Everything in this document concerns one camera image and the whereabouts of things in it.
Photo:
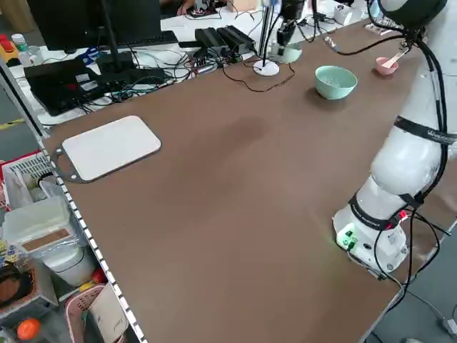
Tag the beige wooden spoon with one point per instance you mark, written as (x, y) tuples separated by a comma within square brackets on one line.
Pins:
[(396, 59)]

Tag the pink bowl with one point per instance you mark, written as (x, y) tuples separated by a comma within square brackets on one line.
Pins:
[(385, 70)]

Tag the orange fruit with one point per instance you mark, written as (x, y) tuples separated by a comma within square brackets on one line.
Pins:
[(28, 328)]

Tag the small green bowl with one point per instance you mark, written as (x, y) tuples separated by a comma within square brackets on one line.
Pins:
[(292, 55)]

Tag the black monitor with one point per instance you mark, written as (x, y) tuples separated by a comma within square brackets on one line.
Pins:
[(71, 21)]

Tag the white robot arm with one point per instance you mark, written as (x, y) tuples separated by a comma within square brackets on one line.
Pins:
[(403, 160)]

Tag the red plastic basket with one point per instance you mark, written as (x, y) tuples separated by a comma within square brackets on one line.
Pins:
[(2, 186)]

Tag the pink plastic basket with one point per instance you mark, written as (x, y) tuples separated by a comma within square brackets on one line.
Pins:
[(75, 314)]

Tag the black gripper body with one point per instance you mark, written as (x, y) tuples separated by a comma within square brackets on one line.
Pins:
[(292, 9)]

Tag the white desk lamp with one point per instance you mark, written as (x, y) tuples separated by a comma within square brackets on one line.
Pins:
[(266, 69)]

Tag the large green bowl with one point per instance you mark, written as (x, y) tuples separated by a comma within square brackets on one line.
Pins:
[(333, 93)]

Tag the clear plastic bottle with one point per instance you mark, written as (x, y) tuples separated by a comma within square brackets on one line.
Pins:
[(30, 57)]

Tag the black flat electronics box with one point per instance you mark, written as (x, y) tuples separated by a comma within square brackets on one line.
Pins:
[(53, 82)]

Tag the black finned power supply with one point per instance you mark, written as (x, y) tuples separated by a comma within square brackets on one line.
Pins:
[(210, 37), (237, 37)]

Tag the pile of clear plastic cubes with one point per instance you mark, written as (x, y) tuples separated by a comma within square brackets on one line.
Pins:
[(335, 81)]

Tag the aluminium camera post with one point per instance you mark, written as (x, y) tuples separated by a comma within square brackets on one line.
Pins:
[(270, 21)]

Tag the white carton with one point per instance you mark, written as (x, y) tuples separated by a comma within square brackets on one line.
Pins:
[(107, 311)]

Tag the aluminium table edge rail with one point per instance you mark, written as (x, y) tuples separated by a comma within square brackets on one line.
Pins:
[(93, 244)]

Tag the black monitor stand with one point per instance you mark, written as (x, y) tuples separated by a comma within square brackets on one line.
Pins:
[(114, 60)]

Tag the white jar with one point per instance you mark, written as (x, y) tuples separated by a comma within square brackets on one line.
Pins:
[(68, 266)]

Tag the white cutting board grey rim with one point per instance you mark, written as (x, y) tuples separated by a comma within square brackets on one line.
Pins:
[(110, 146)]

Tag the clear lidded plastic container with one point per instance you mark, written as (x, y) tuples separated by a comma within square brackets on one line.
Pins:
[(35, 218)]

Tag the small red fruit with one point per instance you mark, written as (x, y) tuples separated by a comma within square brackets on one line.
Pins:
[(99, 276)]

